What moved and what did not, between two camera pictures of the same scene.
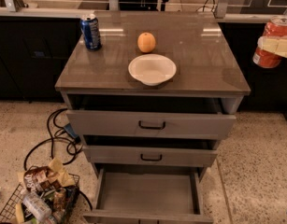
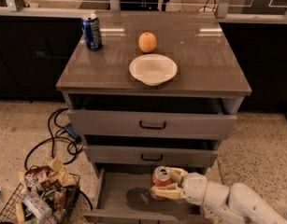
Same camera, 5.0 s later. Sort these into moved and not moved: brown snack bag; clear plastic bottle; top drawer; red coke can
Moved: red coke can
Not moved: brown snack bag; clear plastic bottle; top drawer
